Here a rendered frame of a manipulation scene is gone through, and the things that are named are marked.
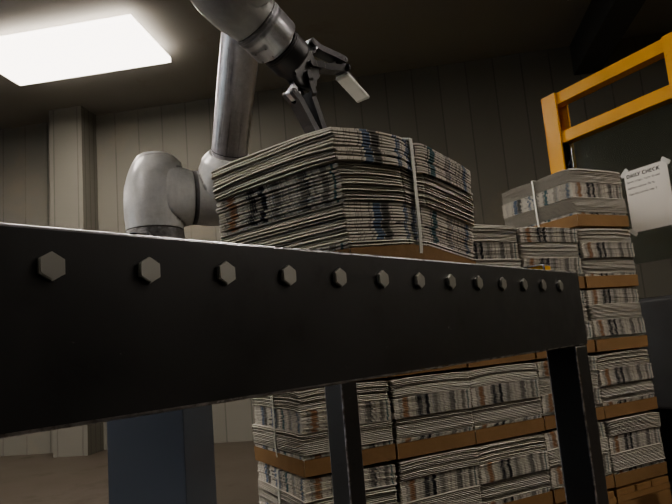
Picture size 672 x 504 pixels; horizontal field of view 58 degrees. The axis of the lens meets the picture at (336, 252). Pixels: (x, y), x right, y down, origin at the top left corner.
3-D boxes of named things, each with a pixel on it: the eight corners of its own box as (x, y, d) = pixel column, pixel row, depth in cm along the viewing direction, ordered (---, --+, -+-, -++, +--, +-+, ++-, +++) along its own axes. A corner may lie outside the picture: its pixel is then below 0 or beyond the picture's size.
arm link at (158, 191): (122, 237, 169) (120, 161, 173) (188, 236, 176) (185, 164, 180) (125, 225, 155) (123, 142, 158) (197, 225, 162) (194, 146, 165)
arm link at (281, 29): (228, 50, 99) (253, 75, 103) (264, 28, 93) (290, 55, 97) (245, 14, 104) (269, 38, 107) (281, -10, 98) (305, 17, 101)
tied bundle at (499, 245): (391, 306, 223) (385, 245, 226) (453, 303, 237) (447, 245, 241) (459, 295, 190) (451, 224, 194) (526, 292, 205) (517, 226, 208)
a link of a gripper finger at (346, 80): (335, 79, 115) (336, 76, 115) (357, 103, 119) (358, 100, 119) (346, 73, 113) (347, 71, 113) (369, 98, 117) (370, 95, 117)
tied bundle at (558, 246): (455, 303, 237) (448, 245, 240) (511, 300, 251) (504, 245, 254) (526, 292, 204) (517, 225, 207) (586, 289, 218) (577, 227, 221)
